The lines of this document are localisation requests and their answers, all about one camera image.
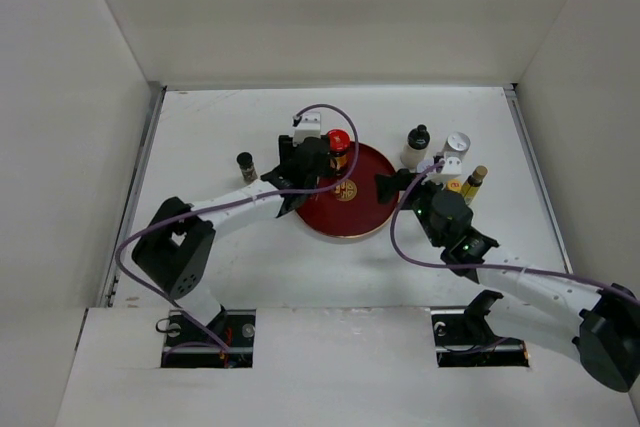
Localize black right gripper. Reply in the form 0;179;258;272
374;168;450;248

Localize red lid sauce jar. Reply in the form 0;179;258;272
327;129;351;176

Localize black cap white bottle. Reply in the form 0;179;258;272
400;124;430;169

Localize small black pepper jar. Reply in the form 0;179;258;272
236;152;258;184

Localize yellow cap sauce bottle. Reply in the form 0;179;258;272
446;179;463;193

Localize white cylindrical shaker bottle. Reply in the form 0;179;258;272
442;131;471;160

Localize yellow label brown bottle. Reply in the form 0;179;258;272
460;165;488;206

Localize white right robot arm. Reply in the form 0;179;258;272
374;169;639;393

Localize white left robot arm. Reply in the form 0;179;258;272
131;136;330;346

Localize round red lacquer tray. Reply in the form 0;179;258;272
297;143;399;238

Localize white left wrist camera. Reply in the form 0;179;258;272
292;111;322;147

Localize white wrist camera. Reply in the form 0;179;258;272
429;152;463;185
292;111;322;147

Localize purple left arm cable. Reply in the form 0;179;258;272
114;104;360;356

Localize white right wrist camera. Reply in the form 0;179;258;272
429;152;463;185

